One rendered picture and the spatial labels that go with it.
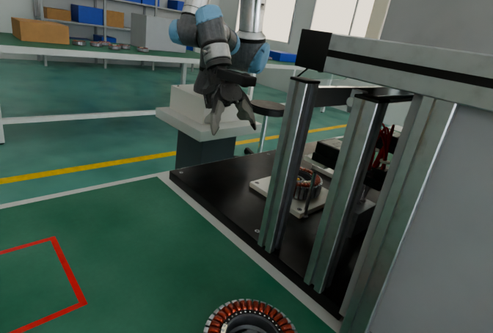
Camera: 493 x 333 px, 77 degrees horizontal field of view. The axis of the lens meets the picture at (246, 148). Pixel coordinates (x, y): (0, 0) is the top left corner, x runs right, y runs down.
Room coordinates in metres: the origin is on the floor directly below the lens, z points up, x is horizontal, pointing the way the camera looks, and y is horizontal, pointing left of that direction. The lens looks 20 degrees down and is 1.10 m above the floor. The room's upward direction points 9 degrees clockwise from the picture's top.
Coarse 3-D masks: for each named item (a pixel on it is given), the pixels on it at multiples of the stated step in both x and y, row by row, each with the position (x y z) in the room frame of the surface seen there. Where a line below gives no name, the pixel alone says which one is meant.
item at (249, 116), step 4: (244, 100) 0.86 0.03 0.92; (236, 104) 0.87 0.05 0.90; (240, 104) 0.85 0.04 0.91; (244, 104) 0.85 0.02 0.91; (248, 104) 0.86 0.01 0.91; (240, 108) 0.85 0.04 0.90; (244, 108) 0.85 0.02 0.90; (248, 108) 0.86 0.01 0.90; (240, 112) 0.88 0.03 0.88; (244, 112) 0.85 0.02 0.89; (248, 112) 0.85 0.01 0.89; (252, 112) 0.86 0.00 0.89; (240, 116) 0.88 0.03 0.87; (244, 116) 0.87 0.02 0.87; (248, 116) 0.85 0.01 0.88; (252, 116) 0.86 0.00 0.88; (252, 120) 0.85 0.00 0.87; (252, 124) 0.85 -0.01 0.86; (256, 128) 0.86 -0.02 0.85
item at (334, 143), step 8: (320, 144) 0.59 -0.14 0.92; (328, 144) 0.58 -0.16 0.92; (336, 144) 0.59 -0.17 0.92; (320, 152) 0.59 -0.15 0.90; (328, 152) 0.57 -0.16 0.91; (336, 152) 0.56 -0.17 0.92; (312, 160) 0.60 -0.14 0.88; (320, 160) 0.58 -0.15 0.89; (328, 160) 0.57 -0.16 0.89; (336, 160) 0.56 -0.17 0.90; (368, 176) 0.51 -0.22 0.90; (368, 184) 0.51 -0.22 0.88; (376, 184) 0.50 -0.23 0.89; (360, 192) 0.54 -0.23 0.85
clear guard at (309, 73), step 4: (304, 72) 0.83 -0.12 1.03; (308, 72) 0.84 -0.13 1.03; (312, 72) 0.85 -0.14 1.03; (316, 72) 0.86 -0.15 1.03; (320, 72) 0.87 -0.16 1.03; (300, 76) 0.84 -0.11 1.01; (304, 76) 0.85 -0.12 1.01; (308, 76) 0.86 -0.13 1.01; (312, 76) 0.87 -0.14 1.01; (316, 76) 0.89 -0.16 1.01; (320, 76) 0.90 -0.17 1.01; (324, 76) 0.91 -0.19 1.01; (328, 76) 0.93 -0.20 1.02; (332, 76) 0.94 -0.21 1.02; (336, 76) 0.95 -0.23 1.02; (340, 76) 0.97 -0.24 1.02
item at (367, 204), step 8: (360, 200) 0.56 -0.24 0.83; (368, 200) 0.57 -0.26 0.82; (360, 208) 0.53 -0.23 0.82; (368, 208) 0.53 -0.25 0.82; (352, 216) 0.51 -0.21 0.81; (360, 216) 0.51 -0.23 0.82; (368, 216) 0.54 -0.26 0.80; (352, 224) 0.51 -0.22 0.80; (360, 224) 0.52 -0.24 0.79; (368, 224) 0.55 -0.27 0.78; (352, 232) 0.50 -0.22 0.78; (360, 232) 0.53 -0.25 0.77
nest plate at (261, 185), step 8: (256, 184) 0.64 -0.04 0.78; (264, 184) 0.65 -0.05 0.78; (264, 192) 0.61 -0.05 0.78; (320, 192) 0.65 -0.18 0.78; (296, 200) 0.59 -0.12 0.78; (304, 200) 0.60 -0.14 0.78; (312, 200) 0.61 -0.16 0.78; (320, 200) 0.61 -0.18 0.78; (296, 208) 0.56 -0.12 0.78; (312, 208) 0.57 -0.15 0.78; (320, 208) 0.59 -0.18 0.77; (296, 216) 0.55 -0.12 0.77
